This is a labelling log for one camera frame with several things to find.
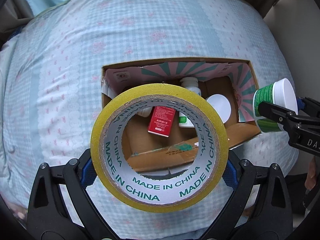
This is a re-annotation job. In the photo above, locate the cardboard box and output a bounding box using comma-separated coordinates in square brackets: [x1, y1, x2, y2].
[102, 57, 260, 175]

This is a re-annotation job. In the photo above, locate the pale green jar white lid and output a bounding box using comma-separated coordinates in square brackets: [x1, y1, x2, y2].
[206, 94, 231, 124]

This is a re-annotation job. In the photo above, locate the yellow tape roll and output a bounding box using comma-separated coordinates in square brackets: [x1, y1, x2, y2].
[91, 83, 229, 213]

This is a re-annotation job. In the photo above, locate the white pill bottle green label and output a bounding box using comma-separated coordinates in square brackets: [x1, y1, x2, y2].
[178, 77, 201, 128]

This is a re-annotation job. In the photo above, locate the red carton box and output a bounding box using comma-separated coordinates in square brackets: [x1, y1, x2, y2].
[148, 106, 176, 138]

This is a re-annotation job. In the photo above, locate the white jar black lid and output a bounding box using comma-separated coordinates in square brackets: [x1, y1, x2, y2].
[137, 107, 153, 118]

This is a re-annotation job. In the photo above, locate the person's hand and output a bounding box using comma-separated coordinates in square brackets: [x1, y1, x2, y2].
[305, 157, 317, 190]

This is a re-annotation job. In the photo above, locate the light blue bed sheet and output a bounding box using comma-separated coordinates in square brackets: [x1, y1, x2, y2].
[1, 0, 291, 221]

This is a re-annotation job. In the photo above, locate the left grey curtain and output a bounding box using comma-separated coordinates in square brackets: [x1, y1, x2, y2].
[1, 0, 34, 44]

